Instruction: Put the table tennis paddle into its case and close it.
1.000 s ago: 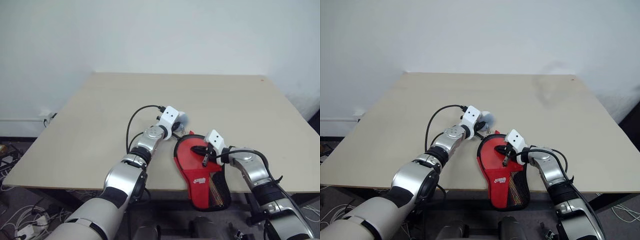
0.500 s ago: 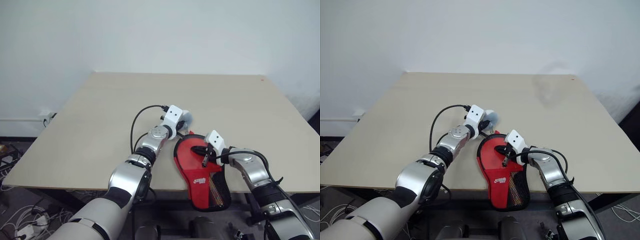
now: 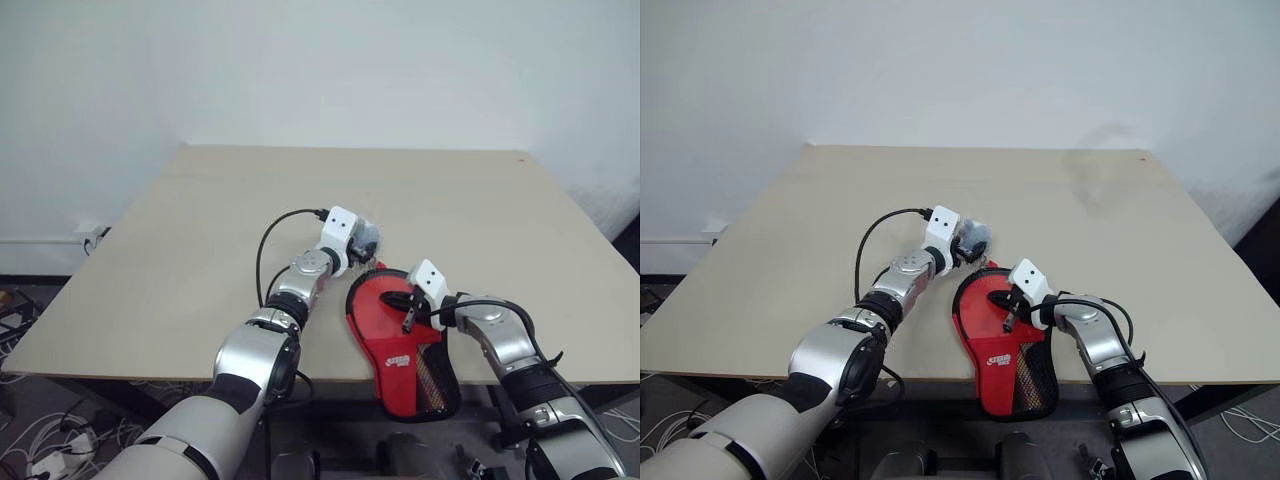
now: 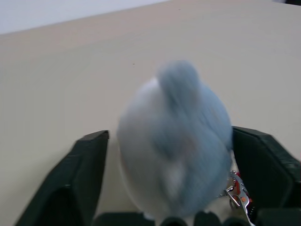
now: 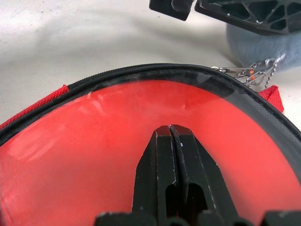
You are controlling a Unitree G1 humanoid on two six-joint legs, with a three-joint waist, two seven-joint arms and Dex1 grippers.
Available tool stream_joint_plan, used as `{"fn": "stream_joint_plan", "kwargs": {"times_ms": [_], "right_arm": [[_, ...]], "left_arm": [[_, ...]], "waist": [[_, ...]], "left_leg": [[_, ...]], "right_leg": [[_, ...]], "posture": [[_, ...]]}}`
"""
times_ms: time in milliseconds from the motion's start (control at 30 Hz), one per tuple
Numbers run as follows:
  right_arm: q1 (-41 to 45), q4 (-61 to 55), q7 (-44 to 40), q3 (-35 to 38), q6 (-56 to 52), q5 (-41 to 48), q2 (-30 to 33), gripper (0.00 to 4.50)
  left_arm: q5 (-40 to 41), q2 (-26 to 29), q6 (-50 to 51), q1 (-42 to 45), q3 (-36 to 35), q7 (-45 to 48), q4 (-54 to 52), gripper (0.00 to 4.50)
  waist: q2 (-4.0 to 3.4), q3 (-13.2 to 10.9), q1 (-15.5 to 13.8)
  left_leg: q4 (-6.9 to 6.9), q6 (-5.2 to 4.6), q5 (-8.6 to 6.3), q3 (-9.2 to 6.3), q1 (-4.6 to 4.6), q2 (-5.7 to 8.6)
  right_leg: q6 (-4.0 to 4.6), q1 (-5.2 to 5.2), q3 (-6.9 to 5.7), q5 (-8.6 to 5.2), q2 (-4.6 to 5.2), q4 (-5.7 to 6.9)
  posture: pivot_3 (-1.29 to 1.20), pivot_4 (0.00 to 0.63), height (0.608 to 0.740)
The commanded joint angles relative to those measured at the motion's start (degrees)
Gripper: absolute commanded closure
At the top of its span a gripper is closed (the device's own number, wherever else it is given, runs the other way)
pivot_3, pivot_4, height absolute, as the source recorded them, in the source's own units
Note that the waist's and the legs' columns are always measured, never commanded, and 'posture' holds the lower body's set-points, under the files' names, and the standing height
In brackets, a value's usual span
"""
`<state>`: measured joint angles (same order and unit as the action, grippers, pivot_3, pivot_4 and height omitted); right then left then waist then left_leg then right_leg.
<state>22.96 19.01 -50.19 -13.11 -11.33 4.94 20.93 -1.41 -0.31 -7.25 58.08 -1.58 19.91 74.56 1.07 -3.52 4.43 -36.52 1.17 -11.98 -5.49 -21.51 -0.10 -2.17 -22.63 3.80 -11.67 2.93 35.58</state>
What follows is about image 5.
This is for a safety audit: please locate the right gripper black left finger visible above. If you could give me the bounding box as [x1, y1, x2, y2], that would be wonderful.
[131, 125, 181, 214]

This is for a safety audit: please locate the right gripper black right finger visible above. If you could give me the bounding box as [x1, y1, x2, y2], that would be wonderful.
[170, 124, 236, 214]

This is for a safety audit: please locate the red black paddle case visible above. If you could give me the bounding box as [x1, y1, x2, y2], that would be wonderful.
[0, 62, 301, 226]

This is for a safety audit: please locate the fluffy white grey pom-pom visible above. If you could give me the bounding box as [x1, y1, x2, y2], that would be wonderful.
[224, 22, 301, 74]

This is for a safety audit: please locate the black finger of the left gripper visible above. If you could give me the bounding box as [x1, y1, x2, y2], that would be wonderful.
[149, 0, 196, 22]
[194, 0, 301, 36]

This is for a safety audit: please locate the silver zipper clasp with chain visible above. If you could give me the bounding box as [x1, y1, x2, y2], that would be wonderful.
[211, 53, 286, 89]

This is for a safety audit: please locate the red table tennis paddle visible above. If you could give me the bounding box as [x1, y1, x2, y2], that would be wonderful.
[0, 80, 301, 226]

